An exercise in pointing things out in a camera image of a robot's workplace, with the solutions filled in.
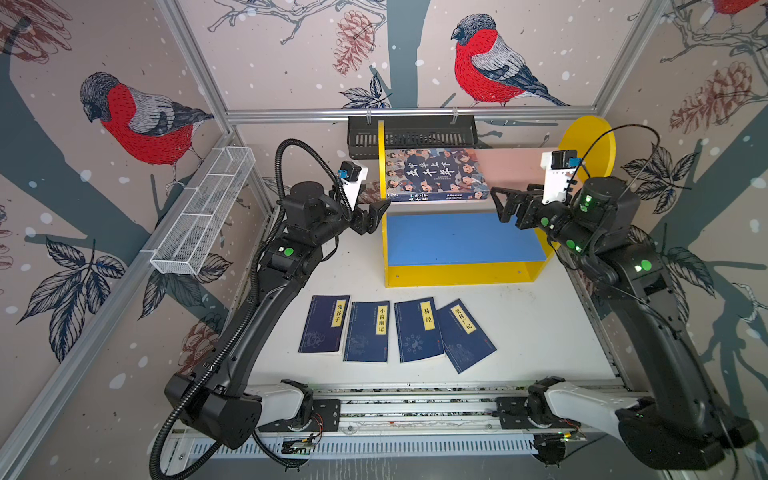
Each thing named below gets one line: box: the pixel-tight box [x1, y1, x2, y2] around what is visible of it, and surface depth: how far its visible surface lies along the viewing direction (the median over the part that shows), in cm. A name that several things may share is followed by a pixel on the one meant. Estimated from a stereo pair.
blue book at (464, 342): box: [436, 298, 498, 375], surface depth 87 cm
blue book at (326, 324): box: [298, 294, 353, 356], surface depth 90 cm
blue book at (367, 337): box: [342, 300, 391, 364], surface depth 88 cm
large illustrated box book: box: [385, 148, 490, 202], surface depth 70 cm
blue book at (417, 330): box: [394, 297, 444, 363], surface depth 89 cm
